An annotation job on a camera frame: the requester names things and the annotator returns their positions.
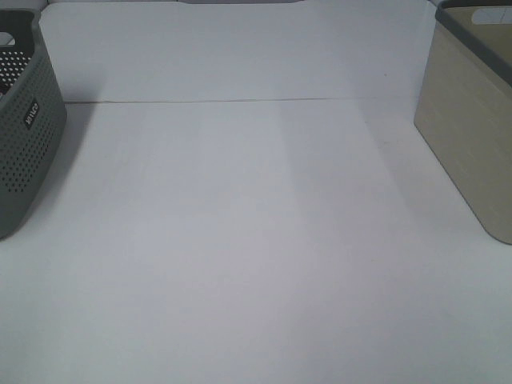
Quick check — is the beige plastic basket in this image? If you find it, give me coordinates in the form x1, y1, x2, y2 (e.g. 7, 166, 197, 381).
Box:
414, 1, 511, 244

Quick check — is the grey perforated plastic basket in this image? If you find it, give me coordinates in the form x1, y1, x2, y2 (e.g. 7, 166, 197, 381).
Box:
1, 9, 67, 238

